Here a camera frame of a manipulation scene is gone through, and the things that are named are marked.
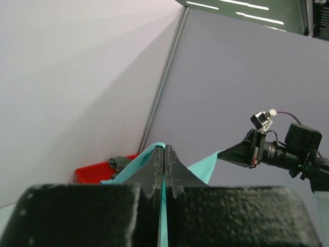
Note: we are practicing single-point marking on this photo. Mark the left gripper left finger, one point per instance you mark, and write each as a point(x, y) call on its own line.
point(123, 213)

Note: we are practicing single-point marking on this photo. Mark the grey t shirt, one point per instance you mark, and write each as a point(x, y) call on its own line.
point(118, 164)

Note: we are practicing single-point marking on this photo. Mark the right aluminium frame post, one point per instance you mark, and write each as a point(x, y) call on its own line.
point(163, 77)

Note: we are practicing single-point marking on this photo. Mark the red plastic bin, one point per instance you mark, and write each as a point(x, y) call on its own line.
point(94, 174)

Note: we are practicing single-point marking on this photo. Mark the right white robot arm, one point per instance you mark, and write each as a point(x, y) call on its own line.
point(298, 154)

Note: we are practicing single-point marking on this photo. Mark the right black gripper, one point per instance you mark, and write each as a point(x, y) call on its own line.
point(253, 150)

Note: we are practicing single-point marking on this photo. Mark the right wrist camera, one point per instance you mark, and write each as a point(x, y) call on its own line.
point(262, 120)

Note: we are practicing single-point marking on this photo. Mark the mint green t shirt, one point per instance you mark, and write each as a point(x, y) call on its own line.
point(202, 169)

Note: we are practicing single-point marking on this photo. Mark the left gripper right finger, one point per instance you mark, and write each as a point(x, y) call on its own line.
point(201, 215)

